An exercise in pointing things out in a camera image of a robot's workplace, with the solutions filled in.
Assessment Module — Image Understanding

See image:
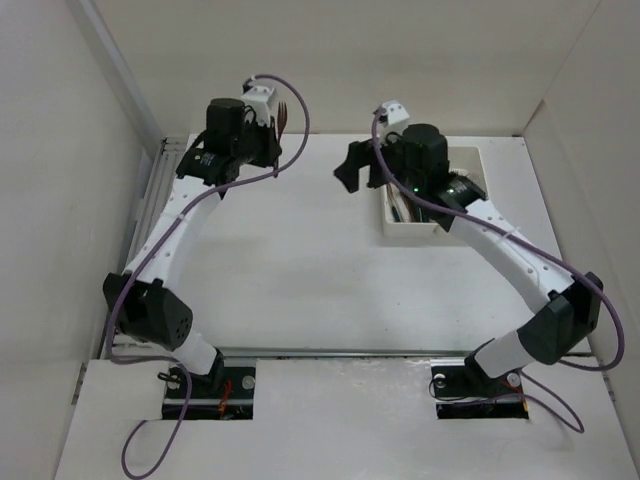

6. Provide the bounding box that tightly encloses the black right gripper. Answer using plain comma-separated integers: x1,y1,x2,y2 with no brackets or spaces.
333,125,424,195

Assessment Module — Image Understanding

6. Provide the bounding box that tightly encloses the copper fork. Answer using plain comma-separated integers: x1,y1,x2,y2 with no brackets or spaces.
276,101,288,142

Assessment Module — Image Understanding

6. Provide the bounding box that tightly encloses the copper long spoon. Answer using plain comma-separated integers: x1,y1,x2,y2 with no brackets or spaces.
393,191,416,223

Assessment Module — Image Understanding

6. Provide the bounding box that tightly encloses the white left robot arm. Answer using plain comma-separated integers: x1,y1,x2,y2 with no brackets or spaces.
103,87,282,397

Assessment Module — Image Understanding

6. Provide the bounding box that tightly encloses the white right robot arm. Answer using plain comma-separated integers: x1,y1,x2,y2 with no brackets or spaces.
334,124,602,396

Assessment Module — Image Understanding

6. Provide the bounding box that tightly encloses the white spoon container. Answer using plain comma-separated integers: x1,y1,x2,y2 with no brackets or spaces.
379,184,441,239

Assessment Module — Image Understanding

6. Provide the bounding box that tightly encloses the white fork container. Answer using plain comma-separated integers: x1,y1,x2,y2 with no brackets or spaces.
448,146,489,194

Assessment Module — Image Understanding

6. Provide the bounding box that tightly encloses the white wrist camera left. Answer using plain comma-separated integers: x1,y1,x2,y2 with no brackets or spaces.
241,85,277,127

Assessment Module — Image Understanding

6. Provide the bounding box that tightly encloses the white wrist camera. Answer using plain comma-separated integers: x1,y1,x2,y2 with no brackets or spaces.
374,100,410,135
241,85,277,127

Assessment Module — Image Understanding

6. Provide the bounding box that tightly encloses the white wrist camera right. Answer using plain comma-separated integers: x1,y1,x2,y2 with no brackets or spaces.
374,100,410,135

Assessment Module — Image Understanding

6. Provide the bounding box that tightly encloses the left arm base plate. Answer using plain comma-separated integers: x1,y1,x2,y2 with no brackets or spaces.
157,365,256,421

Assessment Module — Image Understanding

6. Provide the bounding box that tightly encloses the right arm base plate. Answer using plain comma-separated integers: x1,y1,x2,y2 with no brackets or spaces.
429,358,529,420

